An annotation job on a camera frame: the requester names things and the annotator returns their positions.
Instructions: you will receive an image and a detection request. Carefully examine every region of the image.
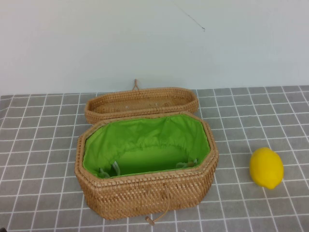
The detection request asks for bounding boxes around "basket toggle cord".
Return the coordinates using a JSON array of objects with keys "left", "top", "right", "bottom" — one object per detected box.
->
[{"left": 144, "top": 186, "right": 170, "bottom": 225}]

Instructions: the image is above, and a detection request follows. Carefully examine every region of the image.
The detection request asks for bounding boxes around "grey white-grid tablecloth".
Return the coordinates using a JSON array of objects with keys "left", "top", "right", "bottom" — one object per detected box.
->
[{"left": 0, "top": 85, "right": 309, "bottom": 232}]

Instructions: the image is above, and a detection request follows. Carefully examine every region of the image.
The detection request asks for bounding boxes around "green fabric basket liner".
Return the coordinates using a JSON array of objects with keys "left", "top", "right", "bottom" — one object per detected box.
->
[{"left": 83, "top": 116, "right": 210, "bottom": 179}]

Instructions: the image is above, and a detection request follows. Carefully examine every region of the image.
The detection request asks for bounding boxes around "yellow lemon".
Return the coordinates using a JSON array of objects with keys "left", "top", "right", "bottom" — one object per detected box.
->
[{"left": 249, "top": 147, "right": 284, "bottom": 190}]

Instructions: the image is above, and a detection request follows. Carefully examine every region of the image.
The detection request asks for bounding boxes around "pale liner drawstring cord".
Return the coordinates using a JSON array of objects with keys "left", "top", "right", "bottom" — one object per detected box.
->
[
  {"left": 175, "top": 158, "right": 198, "bottom": 169},
  {"left": 98, "top": 161, "right": 121, "bottom": 179}
]

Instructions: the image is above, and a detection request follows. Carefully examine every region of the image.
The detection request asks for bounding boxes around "woven rattan basket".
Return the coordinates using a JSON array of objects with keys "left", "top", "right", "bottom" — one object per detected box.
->
[{"left": 74, "top": 111, "right": 220, "bottom": 221}]

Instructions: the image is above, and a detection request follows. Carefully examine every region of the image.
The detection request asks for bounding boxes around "woven rattan basket lid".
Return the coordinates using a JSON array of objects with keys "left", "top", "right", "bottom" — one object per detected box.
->
[{"left": 84, "top": 87, "right": 199, "bottom": 125}]

